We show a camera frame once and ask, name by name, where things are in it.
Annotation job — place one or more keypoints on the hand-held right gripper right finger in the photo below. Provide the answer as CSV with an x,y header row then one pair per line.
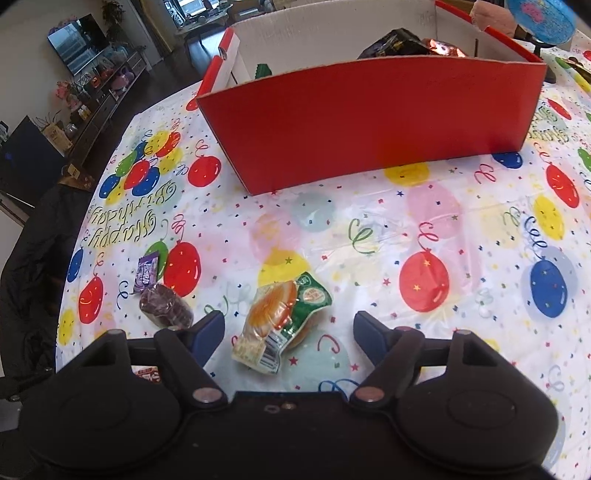
x,y
368,332

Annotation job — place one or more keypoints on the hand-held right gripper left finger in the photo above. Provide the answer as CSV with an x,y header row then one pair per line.
x,y
210,330

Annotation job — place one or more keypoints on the green white bun packet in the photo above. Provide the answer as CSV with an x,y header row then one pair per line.
x,y
272,318

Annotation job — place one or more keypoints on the red cardboard box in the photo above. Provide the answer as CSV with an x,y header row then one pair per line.
x,y
369,120

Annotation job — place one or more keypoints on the dark green snack packet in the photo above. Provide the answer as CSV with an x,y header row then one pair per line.
x,y
262,71

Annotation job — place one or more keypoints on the black snack packet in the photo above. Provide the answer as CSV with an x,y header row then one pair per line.
x,y
397,44

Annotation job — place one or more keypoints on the brown foil snack bag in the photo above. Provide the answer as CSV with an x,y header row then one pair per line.
x,y
443,48

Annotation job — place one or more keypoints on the round brown cake packet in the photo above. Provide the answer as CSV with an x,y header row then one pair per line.
x,y
164,307

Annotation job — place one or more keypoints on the purple candy wrapper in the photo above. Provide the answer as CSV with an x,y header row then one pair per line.
x,y
147,274

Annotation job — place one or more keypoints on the balloon print tablecloth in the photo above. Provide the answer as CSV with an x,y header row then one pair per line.
x,y
461,221

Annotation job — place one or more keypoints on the dark cloth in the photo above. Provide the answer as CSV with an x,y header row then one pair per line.
x,y
32,286

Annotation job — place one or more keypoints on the dark television cabinet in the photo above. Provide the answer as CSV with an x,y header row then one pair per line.
x,y
108,108

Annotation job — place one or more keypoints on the small cardboard box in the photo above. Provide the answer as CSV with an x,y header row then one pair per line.
x,y
57,134

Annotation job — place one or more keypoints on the dark blue cabinet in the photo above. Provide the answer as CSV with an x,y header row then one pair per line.
x,y
27,157

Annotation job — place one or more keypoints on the cluttered desk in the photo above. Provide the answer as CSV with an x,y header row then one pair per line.
x,y
203,18

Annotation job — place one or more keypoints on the flat screen television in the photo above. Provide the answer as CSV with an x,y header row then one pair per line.
x,y
78,44

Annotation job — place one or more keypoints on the potted plant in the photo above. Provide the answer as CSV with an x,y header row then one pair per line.
x,y
114,11

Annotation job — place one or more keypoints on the pink cloth item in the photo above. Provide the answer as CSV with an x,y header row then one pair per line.
x,y
494,14

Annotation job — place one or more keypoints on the blue globe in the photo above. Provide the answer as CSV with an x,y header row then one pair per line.
x,y
540,21

